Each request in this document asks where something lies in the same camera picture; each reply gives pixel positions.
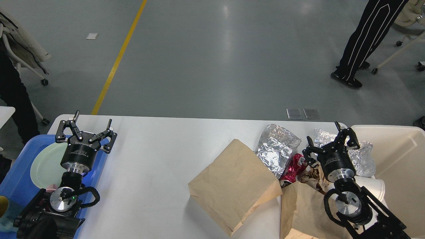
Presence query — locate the floor plate right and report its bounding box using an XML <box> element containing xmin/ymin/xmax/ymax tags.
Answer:
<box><xmin>303</xmin><ymin>108</ymin><xmax>321</xmax><ymax>120</ymax></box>

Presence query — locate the light green plate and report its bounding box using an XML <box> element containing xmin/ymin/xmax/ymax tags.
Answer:
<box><xmin>30</xmin><ymin>143</ymin><xmax>67</xmax><ymax>189</ymax></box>

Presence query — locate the white paper cup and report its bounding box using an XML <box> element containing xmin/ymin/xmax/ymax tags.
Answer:
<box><xmin>329</xmin><ymin>176</ymin><xmax>386</xmax><ymax>202</ymax></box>

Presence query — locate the beige plastic bin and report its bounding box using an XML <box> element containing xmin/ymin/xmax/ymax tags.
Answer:
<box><xmin>352</xmin><ymin>124</ymin><xmax>425</xmax><ymax>239</ymax></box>

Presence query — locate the chair with beige jacket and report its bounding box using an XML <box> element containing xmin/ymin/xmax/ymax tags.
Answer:
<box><xmin>0</xmin><ymin>9</ymin><xmax>51</xmax><ymax>86</ymax></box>

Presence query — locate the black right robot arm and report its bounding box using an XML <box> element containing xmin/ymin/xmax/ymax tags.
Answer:
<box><xmin>302</xmin><ymin>121</ymin><xmax>409</xmax><ymax>239</ymax></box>

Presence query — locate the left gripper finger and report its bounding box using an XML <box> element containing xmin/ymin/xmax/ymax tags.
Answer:
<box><xmin>89</xmin><ymin>119</ymin><xmax>118</xmax><ymax>153</ymax></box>
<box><xmin>55</xmin><ymin>111</ymin><xmax>83</xmax><ymax>144</ymax></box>

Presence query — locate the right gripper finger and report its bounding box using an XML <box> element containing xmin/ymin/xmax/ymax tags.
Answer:
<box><xmin>334</xmin><ymin>121</ymin><xmax>360</xmax><ymax>151</ymax></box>
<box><xmin>302</xmin><ymin>136</ymin><xmax>324</xmax><ymax>167</ymax></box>

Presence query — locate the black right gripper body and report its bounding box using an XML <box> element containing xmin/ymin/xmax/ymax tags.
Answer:
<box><xmin>317</xmin><ymin>151</ymin><xmax>356</xmax><ymax>183</ymax></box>

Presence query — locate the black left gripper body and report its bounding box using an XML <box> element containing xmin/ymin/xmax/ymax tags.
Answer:
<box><xmin>60</xmin><ymin>132</ymin><xmax>105</xmax><ymax>173</ymax></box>

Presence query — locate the floor plate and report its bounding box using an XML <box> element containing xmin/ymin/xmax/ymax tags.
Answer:
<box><xmin>286</xmin><ymin>108</ymin><xmax>303</xmax><ymax>120</ymax></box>
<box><xmin>303</xmin><ymin>108</ymin><xmax>321</xmax><ymax>120</ymax></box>

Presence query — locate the crumpled foil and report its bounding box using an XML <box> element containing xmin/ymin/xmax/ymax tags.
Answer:
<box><xmin>254</xmin><ymin>124</ymin><xmax>302</xmax><ymax>180</ymax></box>
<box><xmin>313</xmin><ymin>128</ymin><xmax>376</xmax><ymax>178</ymax></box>

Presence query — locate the person in black left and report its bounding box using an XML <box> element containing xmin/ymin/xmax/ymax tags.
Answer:
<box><xmin>0</xmin><ymin>51</ymin><xmax>40</xmax><ymax>145</ymax></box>

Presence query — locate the pink ribbed mug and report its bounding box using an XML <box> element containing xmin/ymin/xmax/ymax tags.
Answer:
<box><xmin>45</xmin><ymin>184</ymin><xmax>58</xmax><ymax>193</ymax></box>

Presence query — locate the crumpled brown paper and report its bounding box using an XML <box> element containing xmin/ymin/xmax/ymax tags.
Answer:
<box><xmin>298</xmin><ymin>165</ymin><xmax>331</xmax><ymax>195</ymax></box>

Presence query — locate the person in striped trousers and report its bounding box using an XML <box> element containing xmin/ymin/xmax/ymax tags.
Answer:
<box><xmin>330</xmin><ymin>0</ymin><xmax>408</xmax><ymax>89</ymax></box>

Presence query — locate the crumpled foil left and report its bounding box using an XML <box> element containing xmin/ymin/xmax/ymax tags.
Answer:
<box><xmin>254</xmin><ymin>124</ymin><xmax>302</xmax><ymax>180</ymax></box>

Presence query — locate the white side table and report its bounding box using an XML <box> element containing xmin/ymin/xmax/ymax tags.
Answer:
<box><xmin>0</xmin><ymin>106</ymin><xmax>15</xmax><ymax>128</ymax></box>

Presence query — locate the floor plate left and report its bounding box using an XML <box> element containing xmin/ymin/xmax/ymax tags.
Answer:
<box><xmin>286</xmin><ymin>108</ymin><xmax>303</xmax><ymax>120</ymax></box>

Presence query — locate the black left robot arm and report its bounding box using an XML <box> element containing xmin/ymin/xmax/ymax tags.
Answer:
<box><xmin>13</xmin><ymin>111</ymin><xmax>118</xmax><ymax>239</ymax></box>

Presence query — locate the crumpled foil right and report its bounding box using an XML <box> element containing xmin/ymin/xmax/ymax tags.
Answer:
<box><xmin>313</xmin><ymin>128</ymin><xmax>376</xmax><ymax>178</ymax></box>

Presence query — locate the large brown paper bag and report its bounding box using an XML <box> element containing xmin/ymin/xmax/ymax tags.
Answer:
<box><xmin>188</xmin><ymin>139</ymin><xmax>282</xmax><ymax>236</ymax></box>

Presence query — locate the person leg far right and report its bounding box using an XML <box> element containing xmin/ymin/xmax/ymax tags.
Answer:
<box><xmin>412</xmin><ymin>116</ymin><xmax>425</xmax><ymax>130</ymax></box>

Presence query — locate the dark teal mug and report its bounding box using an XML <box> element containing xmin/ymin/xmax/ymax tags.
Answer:
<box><xmin>0</xmin><ymin>195</ymin><xmax>24</xmax><ymax>233</ymax></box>

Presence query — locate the crushed red can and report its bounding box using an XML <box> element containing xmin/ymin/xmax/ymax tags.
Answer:
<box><xmin>279</xmin><ymin>153</ymin><xmax>307</xmax><ymax>188</ymax></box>

